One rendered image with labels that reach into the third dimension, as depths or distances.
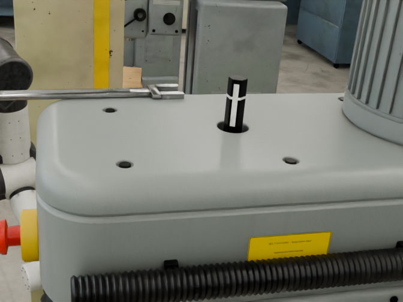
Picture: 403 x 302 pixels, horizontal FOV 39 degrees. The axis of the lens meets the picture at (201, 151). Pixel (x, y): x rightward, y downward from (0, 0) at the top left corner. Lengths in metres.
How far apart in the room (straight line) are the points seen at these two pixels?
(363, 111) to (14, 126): 0.92
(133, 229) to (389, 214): 0.27
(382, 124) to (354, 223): 0.13
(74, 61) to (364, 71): 1.81
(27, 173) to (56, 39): 1.00
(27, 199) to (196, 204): 0.96
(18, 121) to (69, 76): 1.02
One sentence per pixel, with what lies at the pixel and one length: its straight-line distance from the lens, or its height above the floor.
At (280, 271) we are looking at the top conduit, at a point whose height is 1.80.
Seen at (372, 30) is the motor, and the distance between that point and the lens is 0.70.
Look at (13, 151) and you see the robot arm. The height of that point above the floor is 1.53.
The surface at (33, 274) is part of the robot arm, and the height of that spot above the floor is 1.31.
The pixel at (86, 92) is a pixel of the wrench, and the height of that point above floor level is 1.90.
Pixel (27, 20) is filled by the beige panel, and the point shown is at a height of 1.62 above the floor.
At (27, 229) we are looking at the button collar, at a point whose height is 1.78.
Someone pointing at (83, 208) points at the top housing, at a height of 1.87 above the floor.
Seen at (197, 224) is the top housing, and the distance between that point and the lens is 0.56.
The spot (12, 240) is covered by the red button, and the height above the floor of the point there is 1.76.
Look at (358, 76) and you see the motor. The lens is 0.72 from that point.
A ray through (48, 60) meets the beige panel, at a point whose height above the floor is 1.46.
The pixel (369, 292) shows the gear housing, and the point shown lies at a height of 1.73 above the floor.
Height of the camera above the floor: 2.14
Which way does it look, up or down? 25 degrees down
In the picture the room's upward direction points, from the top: 5 degrees clockwise
